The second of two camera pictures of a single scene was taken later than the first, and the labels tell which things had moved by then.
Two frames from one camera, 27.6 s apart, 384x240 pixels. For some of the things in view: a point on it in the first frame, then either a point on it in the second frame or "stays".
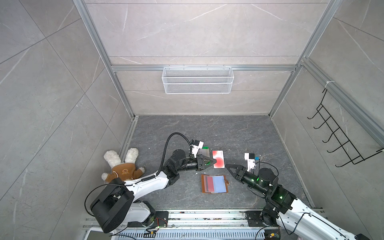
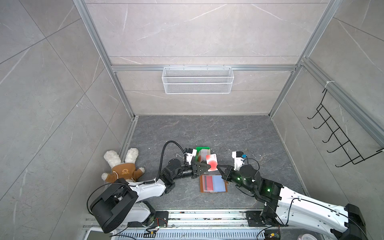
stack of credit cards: [205, 152] stays
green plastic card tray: [204, 151] stays
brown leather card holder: [214, 184] stays
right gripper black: [241, 173] to [227, 174]
